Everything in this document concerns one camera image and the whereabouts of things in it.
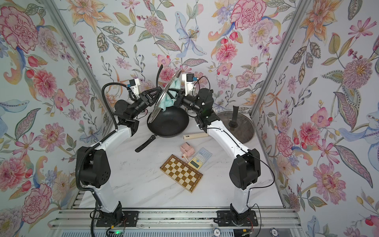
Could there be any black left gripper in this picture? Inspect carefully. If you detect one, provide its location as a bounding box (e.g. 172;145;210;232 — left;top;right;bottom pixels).
129;90;161;122

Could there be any light green cloth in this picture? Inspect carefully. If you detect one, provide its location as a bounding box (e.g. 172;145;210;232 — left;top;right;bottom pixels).
159;78;181;111

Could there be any glass pot lid black handle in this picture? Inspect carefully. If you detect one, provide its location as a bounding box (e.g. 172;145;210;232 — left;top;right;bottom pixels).
217;106;255;144

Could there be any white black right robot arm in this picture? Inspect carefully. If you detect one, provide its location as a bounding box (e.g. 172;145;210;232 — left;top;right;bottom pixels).
174;88;261;223

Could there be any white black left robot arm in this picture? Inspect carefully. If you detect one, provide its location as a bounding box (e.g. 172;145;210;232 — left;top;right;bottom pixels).
75;87;162;225

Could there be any black frying pan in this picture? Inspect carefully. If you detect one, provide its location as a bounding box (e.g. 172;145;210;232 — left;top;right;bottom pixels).
135;106;189;153

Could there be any pink small box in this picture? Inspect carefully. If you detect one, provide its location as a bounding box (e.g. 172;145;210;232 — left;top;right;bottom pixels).
180;142;195;159

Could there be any yellow blue calculator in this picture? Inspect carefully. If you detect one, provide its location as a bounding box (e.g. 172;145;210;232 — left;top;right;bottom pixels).
188;148;212;170

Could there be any brown frying pan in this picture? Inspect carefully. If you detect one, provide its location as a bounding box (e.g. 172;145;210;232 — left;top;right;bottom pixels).
183;120;242;144

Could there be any wooden chessboard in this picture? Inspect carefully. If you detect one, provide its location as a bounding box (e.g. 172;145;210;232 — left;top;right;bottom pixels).
160;155;203;193

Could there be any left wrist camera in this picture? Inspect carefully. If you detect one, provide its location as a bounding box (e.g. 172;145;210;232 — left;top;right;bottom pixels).
127;78;141;97

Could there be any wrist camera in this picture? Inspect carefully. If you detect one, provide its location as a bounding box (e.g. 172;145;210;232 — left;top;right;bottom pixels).
181;73;197;96
127;78;141;97

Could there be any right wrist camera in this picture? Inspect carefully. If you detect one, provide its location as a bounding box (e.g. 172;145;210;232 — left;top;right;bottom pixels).
181;73;197;96

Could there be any aluminium corner frame left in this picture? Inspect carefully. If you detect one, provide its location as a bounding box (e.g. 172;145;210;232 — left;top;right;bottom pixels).
41;0;111;116

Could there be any aluminium corner frame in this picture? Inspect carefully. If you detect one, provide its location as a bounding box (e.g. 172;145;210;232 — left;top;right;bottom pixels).
41;0;111;116
250;1;311;119

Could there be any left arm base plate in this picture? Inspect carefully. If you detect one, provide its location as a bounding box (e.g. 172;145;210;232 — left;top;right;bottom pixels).
96;211;139;228

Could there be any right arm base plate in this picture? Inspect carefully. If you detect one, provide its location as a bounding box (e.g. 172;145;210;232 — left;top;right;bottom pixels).
213;210;259;227

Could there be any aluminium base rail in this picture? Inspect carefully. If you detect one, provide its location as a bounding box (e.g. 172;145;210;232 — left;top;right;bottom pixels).
48;207;305;237

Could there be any aluminium corner frame right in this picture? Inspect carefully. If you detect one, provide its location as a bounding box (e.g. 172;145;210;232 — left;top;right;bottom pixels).
250;1;311;119

